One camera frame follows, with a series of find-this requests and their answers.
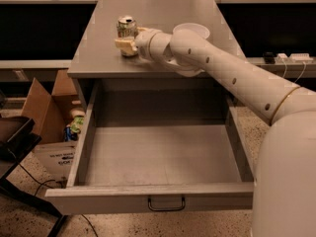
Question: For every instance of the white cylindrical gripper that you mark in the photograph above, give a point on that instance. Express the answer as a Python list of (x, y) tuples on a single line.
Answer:
[(143, 43)]

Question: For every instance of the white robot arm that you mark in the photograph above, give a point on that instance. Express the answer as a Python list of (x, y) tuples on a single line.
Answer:
[(284, 203)]

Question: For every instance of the brown cardboard box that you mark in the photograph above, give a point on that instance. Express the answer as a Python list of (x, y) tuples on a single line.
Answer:
[(51, 114)]

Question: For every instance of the blue can in box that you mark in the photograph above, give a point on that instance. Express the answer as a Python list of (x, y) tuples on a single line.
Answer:
[(69, 135)]

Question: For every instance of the white power strip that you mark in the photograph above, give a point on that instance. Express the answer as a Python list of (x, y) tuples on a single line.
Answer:
[(295, 58)]

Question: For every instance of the green white bottle in box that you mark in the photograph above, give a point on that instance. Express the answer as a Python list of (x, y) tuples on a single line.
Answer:
[(77, 119)]

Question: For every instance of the black metal drawer handle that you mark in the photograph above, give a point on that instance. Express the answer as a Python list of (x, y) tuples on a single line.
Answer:
[(166, 204)]

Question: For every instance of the grey cabinet counter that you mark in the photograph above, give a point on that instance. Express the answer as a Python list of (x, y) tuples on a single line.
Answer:
[(134, 84)]

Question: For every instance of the silver green 7up can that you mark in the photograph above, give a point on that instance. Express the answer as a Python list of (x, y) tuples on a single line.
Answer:
[(127, 28)]

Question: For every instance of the white ceramic bowl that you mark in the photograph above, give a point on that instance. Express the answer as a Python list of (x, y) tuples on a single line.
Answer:
[(197, 28)]

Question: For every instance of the grey open top drawer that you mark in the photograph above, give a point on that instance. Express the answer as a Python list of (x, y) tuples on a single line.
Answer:
[(123, 159)]

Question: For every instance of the black adapter on ledge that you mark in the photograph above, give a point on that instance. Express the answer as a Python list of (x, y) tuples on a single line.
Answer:
[(269, 58)]

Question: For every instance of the black chair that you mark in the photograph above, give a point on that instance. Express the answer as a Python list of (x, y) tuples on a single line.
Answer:
[(16, 142)]

